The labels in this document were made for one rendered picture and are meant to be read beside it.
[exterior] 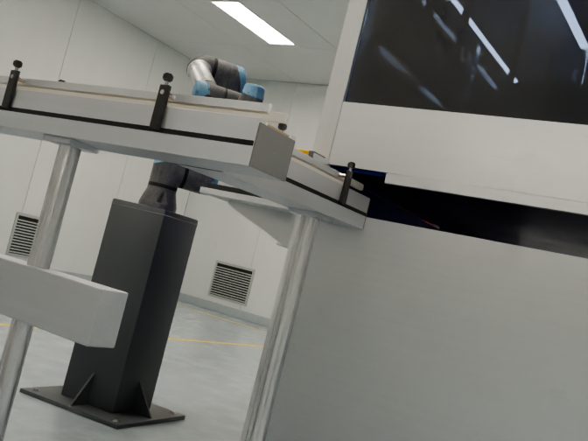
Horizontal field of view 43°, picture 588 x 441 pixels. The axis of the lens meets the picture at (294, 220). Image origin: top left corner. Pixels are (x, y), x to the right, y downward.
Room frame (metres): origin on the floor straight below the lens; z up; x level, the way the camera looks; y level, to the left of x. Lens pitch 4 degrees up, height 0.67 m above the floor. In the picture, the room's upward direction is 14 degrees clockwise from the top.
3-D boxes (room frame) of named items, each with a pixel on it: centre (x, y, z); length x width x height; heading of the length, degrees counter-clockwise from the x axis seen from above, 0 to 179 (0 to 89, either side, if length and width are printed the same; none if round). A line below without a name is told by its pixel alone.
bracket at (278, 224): (2.45, 0.08, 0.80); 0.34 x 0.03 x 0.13; 58
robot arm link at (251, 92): (2.57, 0.24, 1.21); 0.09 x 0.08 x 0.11; 21
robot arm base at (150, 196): (2.98, 0.54, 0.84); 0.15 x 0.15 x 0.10
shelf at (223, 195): (2.66, -0.06, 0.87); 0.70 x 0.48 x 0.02; 148
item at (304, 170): (1.89, 0.04, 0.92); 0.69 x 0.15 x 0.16; 148
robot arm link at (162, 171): (2.98, 0.53, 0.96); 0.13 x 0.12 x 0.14; 111
